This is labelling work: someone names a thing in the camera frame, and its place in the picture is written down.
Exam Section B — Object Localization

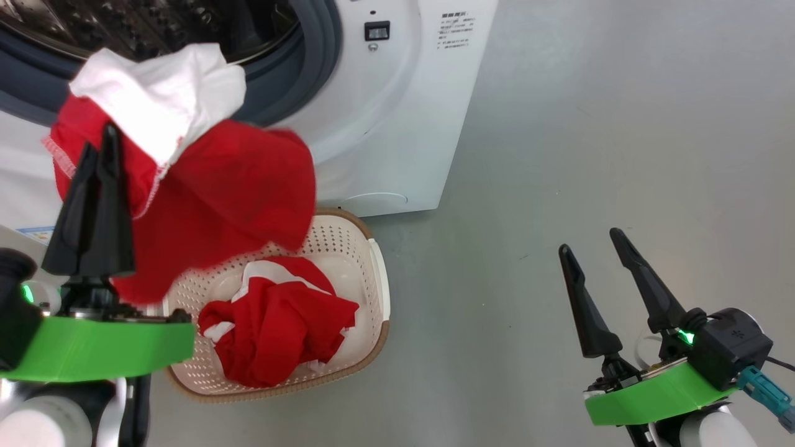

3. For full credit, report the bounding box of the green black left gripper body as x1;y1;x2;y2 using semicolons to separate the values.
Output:
0;278;196;382

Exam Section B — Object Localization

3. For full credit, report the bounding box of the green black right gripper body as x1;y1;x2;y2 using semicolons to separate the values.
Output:
584;354;740;447

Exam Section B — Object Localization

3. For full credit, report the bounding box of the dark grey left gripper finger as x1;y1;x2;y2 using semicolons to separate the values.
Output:
78;123;136;278
42;142;100;277

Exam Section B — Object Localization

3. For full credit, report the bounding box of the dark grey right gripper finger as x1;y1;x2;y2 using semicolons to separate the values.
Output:
609;228;687;334
558;244;623;359

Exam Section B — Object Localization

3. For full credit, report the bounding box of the red and white garment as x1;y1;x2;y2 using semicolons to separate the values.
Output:
42;43;317;305

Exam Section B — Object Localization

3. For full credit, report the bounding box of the red garment with white stripes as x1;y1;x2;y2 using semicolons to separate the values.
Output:
198;258;360;389

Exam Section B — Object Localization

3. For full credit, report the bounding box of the cream perforated laundry basket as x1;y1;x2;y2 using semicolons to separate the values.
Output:
146;208;391;403

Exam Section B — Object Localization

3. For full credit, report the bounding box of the white washing machine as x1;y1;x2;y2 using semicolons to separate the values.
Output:
0;0;499;249

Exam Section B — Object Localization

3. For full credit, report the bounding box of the blue energy label sticker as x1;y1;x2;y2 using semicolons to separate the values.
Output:
16;226;57;244

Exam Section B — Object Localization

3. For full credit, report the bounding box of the white right gripper cable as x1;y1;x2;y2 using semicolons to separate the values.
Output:
634;333;663;368

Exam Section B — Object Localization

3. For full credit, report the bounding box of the teal cable connector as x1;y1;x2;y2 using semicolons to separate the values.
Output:
737;365;795;433

